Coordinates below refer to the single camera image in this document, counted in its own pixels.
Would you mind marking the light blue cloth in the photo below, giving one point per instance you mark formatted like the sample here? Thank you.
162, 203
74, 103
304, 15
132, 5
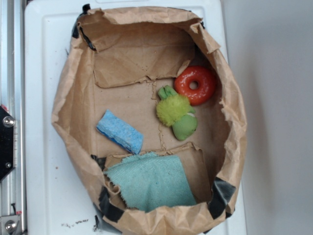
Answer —
150, 181

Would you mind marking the brown paper bag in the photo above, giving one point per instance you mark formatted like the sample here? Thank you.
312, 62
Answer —
118, 60

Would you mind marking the green plush toy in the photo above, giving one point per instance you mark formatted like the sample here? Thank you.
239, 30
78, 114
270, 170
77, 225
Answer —
174, 110

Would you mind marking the blue sponge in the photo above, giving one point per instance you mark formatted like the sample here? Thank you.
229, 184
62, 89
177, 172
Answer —
120, 132

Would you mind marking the red toy donut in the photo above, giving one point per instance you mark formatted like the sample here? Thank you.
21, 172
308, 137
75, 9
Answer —
197, 83

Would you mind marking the white plastic tray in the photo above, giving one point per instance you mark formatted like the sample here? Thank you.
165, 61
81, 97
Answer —
57, 201

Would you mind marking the black metal bracket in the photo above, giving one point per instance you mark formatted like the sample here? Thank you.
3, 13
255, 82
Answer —
7, 143

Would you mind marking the aluminium frame rail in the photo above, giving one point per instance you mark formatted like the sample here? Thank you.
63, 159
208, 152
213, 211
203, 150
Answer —
13, 209

